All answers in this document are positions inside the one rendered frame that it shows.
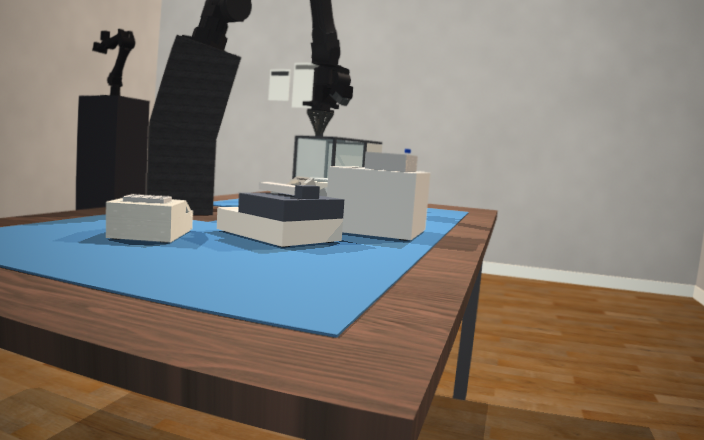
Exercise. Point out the blue flat mat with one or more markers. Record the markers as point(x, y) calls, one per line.
point(319, 288)

